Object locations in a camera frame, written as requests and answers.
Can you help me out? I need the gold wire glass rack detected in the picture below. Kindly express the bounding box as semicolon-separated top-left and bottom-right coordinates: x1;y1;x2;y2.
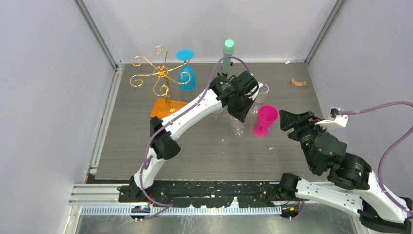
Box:
129;45;193;103

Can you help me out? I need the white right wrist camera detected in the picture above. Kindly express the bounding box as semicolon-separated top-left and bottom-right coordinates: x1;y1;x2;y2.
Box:
315;107;348;130

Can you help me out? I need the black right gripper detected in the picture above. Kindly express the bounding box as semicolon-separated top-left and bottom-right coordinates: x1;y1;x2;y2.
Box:
277;109;326;171

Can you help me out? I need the blue wine glass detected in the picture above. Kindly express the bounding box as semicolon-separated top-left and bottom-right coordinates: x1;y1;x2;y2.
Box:
175;49;196;92

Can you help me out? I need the clear patterned tumbler glass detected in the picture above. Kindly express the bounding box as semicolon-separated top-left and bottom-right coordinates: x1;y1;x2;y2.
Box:
211;108;224;118

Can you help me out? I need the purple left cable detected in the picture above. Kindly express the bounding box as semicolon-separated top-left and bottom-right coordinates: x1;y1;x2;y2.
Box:
139;56;251;222

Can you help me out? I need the brown curved wooden block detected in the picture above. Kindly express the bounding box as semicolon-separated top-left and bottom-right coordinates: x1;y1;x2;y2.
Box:
291;79;306;87

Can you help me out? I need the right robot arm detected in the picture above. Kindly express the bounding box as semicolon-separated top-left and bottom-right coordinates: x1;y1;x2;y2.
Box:
278;108;413;234

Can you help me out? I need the pink wine glass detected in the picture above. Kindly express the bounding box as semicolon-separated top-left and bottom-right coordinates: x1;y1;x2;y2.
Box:
253;105;279;137

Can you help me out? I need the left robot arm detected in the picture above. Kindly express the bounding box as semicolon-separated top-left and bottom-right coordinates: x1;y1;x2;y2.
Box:
118;71;263;202

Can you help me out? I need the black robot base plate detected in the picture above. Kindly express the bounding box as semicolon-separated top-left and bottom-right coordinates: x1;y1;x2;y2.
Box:
117;180;298;208

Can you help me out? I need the clear stemmed wine glass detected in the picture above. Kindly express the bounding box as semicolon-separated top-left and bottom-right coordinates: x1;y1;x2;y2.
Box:
250;83;269;115

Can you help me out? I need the orange wooden rack base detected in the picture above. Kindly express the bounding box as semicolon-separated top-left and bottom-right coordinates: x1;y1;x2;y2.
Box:
150;98;188;119

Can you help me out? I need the mint green microphone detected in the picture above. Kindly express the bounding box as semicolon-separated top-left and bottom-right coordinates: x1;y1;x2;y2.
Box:
222;39;235;77

